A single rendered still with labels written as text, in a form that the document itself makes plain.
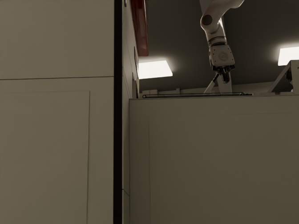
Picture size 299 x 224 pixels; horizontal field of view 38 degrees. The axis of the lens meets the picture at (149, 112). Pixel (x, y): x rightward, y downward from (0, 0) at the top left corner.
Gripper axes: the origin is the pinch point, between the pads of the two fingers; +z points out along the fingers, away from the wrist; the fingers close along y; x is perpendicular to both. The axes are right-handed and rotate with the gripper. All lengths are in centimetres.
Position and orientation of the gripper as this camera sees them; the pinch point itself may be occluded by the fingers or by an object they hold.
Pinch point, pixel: (225, 78)
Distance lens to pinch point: 196.5
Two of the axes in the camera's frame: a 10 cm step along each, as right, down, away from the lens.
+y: 9.7, -1.2, 2.3
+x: -1.9, 2.8, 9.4
